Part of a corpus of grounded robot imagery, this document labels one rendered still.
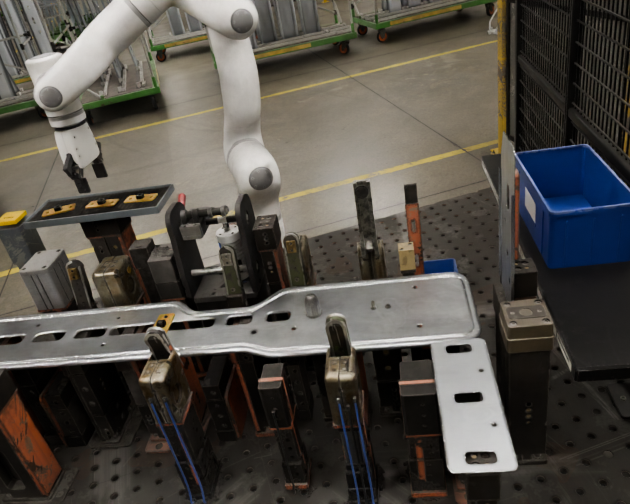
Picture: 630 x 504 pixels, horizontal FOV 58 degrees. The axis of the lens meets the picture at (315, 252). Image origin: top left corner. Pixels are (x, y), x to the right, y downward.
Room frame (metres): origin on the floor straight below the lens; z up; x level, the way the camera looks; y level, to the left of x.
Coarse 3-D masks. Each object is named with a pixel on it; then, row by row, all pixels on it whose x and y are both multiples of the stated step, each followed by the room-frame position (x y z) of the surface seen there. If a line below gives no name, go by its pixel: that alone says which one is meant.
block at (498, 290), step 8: (496, 288) 0.94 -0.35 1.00; (496, 296) 0.92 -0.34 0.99; (504, 296) 0.91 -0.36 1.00; (496, 304) 0.92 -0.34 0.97; (496, 312) 0.93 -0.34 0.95; (496, 320) 0.95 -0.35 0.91; (496, 328) 0.95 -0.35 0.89; (496, 336) 0.95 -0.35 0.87; (496, 344) 0.95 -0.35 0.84; (496, 352) 0.95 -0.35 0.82; (496, 360) 0.95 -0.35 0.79; (496, 368) 0.95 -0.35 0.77; (496, 376) 0.95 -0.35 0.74
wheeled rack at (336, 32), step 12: (348, 0) 7.84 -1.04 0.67; (336, 12) 8.72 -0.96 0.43; (204, 24) 8.56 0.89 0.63; (336, 24) 8.63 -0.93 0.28; (300, 36) 8.10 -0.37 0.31; (312, 36) 7.90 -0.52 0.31; (324, 36) 7.90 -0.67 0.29; (336, 36) 7.80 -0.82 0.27; (348, 36) 7.81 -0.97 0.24; (264, 48) 7.81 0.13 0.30; (276, 48) 7.78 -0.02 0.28; (288, 48) 7.72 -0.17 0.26; (300, 48) 7.74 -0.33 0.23; (348, 48) 7.89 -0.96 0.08
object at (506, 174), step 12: (504, 132) 0.92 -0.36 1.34; (504, 144) 0.92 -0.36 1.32; (504, 156) 0.92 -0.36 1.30; (504, 168) 0.92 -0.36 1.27; (504, 180) 0.92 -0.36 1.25; (504, 192) 0.92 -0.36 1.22; (504, 204) 0.92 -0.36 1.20; (504, 216) 0.92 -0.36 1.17; (504, 228) 0.92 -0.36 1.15; (504, 240) 0.92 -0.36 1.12; (504, 252) 0.93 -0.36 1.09; (504, 264) 0.93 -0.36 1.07; (504, 276) 0.93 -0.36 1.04; (504, 288) 0.93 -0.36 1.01
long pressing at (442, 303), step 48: (288, 288) 1.09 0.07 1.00; (336, 288) 1.05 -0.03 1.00; (384, 288) 1.02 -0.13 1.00; (432, 288) 0.98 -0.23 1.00; (0, 336) 1.13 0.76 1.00; (144, 336) 1.02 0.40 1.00; (192, 336) 0.98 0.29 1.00; (240, 336) 0.95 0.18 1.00; (288, 336) 0.92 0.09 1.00; (384, 336) 0.86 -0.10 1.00; (432, 336) 0.84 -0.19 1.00
